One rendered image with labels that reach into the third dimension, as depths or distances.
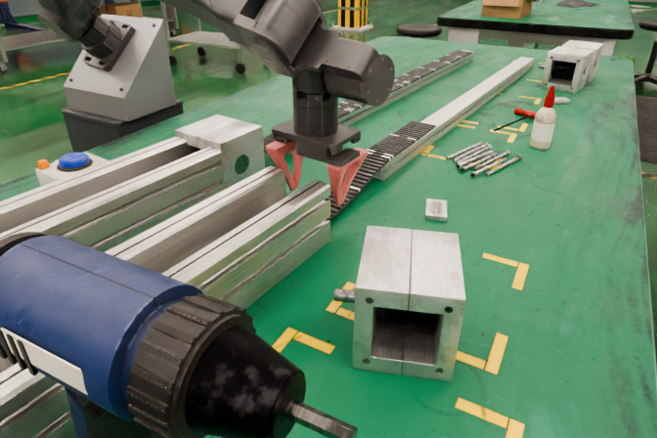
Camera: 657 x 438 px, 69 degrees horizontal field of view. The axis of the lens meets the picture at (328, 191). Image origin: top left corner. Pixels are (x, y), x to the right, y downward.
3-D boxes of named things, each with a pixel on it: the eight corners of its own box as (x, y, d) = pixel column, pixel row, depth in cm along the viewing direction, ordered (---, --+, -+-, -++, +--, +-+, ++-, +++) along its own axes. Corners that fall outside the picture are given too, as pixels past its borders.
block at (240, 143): (213, 162, 85) (207, 111, 80) (266, 180, 78) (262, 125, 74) (173, 181, 78) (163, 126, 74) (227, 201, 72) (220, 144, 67)
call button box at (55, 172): (94, 184, 77) (85, 149, 74) (131, 200, 72) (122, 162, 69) (45, 204, 71) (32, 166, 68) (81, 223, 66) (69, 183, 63)
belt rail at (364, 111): (460, 59, 160) (462, 50, 158) (472, 60, 158) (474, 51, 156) (277, 150, 90) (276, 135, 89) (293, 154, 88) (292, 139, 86)
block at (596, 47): (553, 71, 144) (560, 39, 140) (594, 76, 138) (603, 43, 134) (545, 78, 137) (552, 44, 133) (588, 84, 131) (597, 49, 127)
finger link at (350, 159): (339, 220, 61) (340, 152, 56) (295, 203, 64) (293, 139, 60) (367, 198, 66) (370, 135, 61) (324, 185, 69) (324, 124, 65)
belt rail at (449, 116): (519, 66, 150) (520, 57, 149) (532, 67, 148) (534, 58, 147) (363, 174, 80) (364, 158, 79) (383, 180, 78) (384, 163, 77)
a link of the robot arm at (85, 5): (90, 14, 105) (76, 33, 104) (51, -21, 96) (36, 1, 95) (115, 22, 101) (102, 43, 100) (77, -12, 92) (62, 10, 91)
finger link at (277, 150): (307, 208, 63) (306, 143, 59) (267, 194, 67) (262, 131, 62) (335, 189, 68) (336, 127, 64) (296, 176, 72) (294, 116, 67)
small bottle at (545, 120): (524, 145, 92) (537, 84, 87) (538, 141, 94) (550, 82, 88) (541, 152, 89) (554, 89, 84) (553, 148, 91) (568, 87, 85)
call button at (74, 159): (81, 160, 72) (78, 149, 71) (97, 167, 70) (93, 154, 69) (55, 170, 69) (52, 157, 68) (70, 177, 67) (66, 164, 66)
